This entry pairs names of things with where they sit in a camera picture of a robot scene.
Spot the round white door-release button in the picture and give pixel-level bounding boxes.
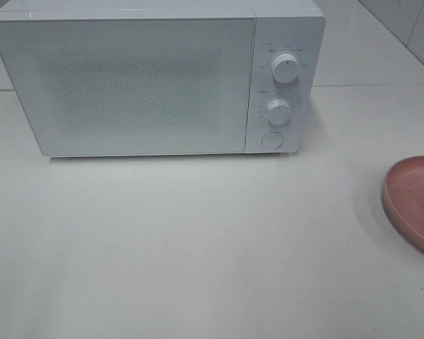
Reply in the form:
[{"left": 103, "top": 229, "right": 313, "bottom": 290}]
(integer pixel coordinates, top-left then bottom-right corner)
[{"left": 261, "top": 132, "right": 283, "bottom": 149}]

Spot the pink round plate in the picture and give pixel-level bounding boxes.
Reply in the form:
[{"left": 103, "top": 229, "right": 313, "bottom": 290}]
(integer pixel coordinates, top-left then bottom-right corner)
[{"left": 382, "top": 155, "right": 424, "bottom": 253}]

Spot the lower white microwave knob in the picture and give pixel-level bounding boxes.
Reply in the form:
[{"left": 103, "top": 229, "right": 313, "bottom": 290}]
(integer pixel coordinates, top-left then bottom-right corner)
[{"left": 266, "top": 99, "right": 292, "bottom": 125}]

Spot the white microwave knob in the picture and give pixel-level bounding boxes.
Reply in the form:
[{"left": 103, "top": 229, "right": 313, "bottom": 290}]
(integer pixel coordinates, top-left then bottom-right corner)
[
  {"left": 271, "top": 51, "right": 300, "bottom": 84},
  {"left": 266, "top": 99, "right": 292, "bottom": 125}
]

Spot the upper white microwave knob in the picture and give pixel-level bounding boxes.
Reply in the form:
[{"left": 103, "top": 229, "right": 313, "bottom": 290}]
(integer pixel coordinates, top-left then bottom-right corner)
[{"left": 271, "top": 51, "right": 300, "bottom": 84}]

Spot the white microwave oven body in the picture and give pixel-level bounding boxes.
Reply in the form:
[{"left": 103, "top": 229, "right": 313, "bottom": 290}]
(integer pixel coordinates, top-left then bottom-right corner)
[{"left": 0, "top": 1, "right": 326, "bottom": 155}]

